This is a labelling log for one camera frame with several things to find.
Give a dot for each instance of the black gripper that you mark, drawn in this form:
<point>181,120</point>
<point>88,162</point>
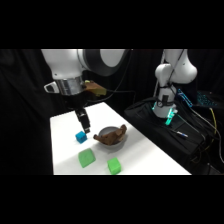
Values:
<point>76,101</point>

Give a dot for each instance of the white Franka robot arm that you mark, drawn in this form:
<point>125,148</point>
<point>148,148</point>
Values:
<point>63,63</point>

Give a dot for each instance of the blue cube block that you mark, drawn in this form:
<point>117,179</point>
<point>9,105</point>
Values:
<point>80,137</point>

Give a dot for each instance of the brown plush toy animal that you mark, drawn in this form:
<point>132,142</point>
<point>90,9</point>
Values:
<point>111,136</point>

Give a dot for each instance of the grey round bowl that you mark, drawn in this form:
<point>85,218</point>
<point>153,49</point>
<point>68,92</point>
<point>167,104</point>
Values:
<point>115,144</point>

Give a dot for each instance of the green cube block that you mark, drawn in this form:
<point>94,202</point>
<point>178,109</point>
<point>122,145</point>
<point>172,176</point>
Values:
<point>114,166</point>

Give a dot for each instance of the black robot stand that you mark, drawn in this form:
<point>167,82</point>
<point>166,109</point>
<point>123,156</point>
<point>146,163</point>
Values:
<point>150,116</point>

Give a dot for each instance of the small green light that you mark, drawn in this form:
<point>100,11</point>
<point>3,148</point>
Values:
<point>170,115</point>

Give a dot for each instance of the pen with blue tip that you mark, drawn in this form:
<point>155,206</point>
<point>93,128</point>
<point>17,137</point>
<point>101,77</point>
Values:
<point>181,134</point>

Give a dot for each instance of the blue-lit keyboard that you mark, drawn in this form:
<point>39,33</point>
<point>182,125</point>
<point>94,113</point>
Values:
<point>206,99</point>

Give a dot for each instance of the wrist camera with yellowish mount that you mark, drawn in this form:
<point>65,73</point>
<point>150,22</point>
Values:
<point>96,89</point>

